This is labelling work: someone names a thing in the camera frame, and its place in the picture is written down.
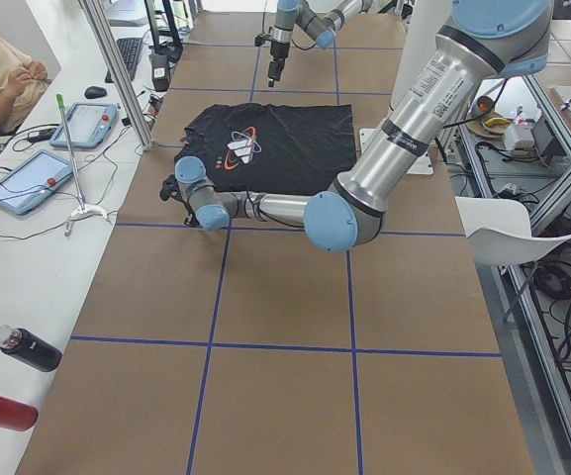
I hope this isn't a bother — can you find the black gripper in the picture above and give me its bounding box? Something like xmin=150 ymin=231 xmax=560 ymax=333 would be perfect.
xmin=268 ymin=41 xmax=289 ymax=88
xmin=159 ymin=174 xmax=183 ymax=202

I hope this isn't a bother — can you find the black graphic t-shirt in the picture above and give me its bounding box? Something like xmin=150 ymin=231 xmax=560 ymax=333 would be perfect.
xmin=174 ymin=103 xmax=356 ymax=196

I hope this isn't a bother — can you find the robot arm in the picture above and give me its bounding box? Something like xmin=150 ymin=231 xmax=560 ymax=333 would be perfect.
xmin=254 ymin=0 xmax=372 ymax=87
xmin=160 ymin=1 xmax=553 ymax=252

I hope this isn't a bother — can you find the green tipped stand rod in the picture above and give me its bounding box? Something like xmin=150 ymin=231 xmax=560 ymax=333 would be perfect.
xmin=56 ymin=94 xmax=109 ymax=238

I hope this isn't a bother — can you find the far teach pendant tablet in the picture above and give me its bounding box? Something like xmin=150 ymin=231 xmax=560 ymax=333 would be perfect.
xmin=64 ymin=102 xmax=118 ymax=149

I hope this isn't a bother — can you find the teach pendant tablet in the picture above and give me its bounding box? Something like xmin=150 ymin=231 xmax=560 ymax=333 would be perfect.
xmin=64 ymin=102 xmax=118 ymax=149
xmin=0 ymin=150 xmax=72 ymax=216

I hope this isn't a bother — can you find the black computer mouse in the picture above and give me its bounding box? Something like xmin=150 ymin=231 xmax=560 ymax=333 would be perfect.
xmin=84 ymin=86 xmax=107 ymax=99

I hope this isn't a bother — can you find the near teach pendant tablet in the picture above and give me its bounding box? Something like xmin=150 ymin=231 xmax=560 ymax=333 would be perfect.
xmin=0 ymin=150 xmax=72 ymax=216

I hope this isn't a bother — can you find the black keyboard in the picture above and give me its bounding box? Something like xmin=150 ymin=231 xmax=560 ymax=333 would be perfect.
xmin=116 ymin=37 xmax=143 ymax=81

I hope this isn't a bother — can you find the black water bottle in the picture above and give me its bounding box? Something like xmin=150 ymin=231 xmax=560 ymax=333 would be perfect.
xmin=0 ymin=325 xmax=62 ymax=372

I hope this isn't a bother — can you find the white plastic chair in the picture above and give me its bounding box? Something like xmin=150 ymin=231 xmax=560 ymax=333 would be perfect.
xmin=455 ymin=196 xmax=571 ymax=266

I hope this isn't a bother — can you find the aluminium frame post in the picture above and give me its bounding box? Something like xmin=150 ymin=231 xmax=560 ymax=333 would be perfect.
xmin=80 ymin=0 xmax=152 ymax=151

